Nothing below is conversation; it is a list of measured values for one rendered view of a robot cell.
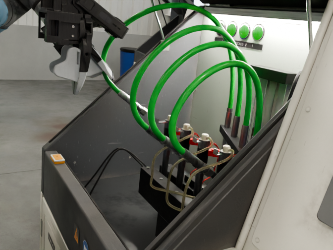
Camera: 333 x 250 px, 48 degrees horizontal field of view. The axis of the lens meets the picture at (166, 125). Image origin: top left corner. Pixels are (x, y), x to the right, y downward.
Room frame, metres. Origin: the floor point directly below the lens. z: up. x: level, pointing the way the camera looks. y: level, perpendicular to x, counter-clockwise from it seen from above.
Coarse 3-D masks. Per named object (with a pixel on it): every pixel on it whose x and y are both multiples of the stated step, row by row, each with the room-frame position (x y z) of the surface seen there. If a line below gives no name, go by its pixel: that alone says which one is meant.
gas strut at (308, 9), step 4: (308, 0) 0.72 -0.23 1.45; (308, 4) 0.72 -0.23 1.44; (308, 8) 0.73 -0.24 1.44; (308, 12) 0.73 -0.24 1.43; (308, 16) 0.73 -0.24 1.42; (308, 20) 0.73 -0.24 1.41; (308, 24) 0.74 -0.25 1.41; (308, 28) 0.74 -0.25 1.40; (308, 32) 0.74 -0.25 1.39; (312, 32) 0.74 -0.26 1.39; (308, 36) 0.74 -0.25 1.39; (312, 36) 0.74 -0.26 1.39; (312, 40) 0.74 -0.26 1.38
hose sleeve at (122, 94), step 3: (120, 90) 0.98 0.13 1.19; (120, 93) 0.97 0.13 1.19; (123, 93) 0.98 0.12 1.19; (120, 96) 0.97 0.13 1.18; (123, 96) 0.97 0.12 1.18; (126, 96) 0.98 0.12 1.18; (129, 96) 0.98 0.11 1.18; (123, 99) 0.98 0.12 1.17; (126, 99) 0.98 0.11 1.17; (129, 99) 0.98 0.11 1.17; (129, 102) 0.98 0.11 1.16; (138, 105) 0.99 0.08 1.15; (138, 108) 0.99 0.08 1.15; (141, 108) 0.99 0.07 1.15; (138, 111) 0.99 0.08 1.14
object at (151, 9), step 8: (152, 8) 0.99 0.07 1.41; (160, 8) 1.00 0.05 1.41; (192, 8) 1.02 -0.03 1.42; (200, 8) 1.02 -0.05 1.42; (136, 16) 0.98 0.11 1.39; (208, 16) 1.03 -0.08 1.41; (128, 24) 0.98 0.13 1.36; (216, 24) 1.04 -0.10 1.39; (112, 40) 0.97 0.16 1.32; (224, 40) 1.05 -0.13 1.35; (104, 48) 0.96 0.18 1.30; (104, 56) 0.96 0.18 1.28; (232, 56) 1.05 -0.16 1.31; (104, 72) 0.96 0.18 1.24; (232, 72) 1.06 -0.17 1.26; (232, 80) 1.06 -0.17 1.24; (112, 88) 0.97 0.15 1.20; (232, 88) 1.06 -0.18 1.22; (232, 96) 1.06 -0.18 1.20; (232, 104) 1.06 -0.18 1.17
